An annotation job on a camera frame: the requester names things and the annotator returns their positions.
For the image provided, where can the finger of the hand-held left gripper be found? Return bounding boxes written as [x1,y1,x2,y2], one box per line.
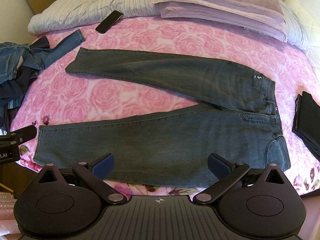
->
[7,126,38,146]

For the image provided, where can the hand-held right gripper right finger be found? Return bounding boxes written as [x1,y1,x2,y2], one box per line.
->
[192,152,288,204]

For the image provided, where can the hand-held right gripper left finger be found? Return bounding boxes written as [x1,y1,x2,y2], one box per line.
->
[32,152,126,205]

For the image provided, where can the grey-blue jeans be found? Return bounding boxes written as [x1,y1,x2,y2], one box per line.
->
[34,47,292,187]

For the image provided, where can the black garment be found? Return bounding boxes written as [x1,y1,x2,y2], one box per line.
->
[292,91,320,161]

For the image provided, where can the dark navy garment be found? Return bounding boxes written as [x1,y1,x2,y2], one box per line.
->
[0,36,50,130]

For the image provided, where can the pink rose blanket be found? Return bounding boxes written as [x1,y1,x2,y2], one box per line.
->
[10,15,320,198]

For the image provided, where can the light blue jeans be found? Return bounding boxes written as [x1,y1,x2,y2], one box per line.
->
[0,29,86,85]

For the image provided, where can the striped grey bedding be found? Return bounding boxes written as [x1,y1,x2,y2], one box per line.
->
[27,0,312,51]

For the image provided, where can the black smartphone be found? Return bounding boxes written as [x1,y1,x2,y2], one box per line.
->
[95,10,124,34]

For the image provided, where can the white padded headboard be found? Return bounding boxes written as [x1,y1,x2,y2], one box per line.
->
[285,0,320,70]

